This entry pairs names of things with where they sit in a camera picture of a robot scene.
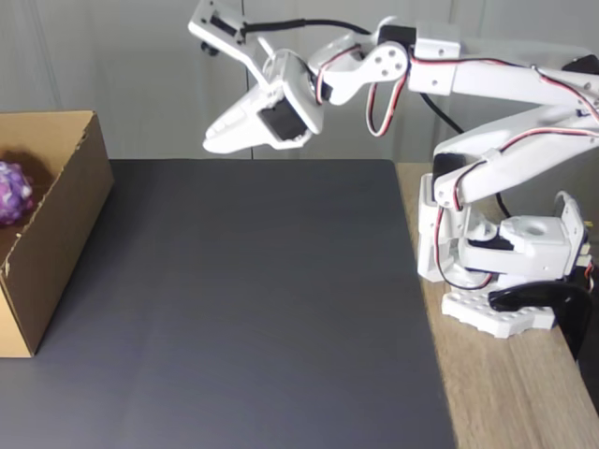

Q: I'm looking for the dark grey table mat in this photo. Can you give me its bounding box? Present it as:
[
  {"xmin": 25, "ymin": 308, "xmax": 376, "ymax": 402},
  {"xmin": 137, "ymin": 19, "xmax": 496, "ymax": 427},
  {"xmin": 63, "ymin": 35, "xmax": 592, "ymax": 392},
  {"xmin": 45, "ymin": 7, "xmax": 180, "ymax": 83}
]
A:
[{"xmin": 0, "ymin": 157, "xmax": 459, "ymax": 449}]

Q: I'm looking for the black camera cable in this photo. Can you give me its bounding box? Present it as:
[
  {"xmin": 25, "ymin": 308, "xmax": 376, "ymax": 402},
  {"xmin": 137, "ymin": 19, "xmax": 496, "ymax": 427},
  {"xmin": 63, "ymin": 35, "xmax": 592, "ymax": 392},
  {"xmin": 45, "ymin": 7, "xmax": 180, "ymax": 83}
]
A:
[{"xmin": 239, "ymin": 18, "xmax": 516, "ymax": 220}]

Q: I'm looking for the black table clamp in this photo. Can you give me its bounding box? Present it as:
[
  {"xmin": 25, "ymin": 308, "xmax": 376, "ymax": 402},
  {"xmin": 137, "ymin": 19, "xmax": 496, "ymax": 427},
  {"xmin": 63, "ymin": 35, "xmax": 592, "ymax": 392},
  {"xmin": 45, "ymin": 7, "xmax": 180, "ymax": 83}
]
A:
[{"xmin": 488, "ymin": 279, "xmax": 593, "ymax": 361}]

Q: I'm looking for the brown cardboard box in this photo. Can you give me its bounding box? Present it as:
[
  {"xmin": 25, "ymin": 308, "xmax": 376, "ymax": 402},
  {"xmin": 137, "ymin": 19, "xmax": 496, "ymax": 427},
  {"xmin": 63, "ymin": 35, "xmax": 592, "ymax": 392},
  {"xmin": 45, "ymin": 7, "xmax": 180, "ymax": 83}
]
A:
[{"xmin": 0, "ymin": 110, "xmax": 116, "ymax": 360}]

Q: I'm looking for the purple bumpy ball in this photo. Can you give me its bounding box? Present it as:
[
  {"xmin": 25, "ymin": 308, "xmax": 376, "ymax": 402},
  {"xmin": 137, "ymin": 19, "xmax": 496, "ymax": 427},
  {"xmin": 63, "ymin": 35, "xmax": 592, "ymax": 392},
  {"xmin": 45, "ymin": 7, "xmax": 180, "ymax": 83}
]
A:
[{"xmin": 0, "ymin": 161, "xmax": 34, "ymax": 226}]

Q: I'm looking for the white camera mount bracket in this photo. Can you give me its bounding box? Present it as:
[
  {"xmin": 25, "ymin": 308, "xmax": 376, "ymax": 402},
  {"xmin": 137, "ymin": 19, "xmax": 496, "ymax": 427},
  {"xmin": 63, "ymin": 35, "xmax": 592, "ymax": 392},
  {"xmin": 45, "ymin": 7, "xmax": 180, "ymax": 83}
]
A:
[{"xmin": 187, "ymin": 0, "xmax": 277, "ymax": 89}]

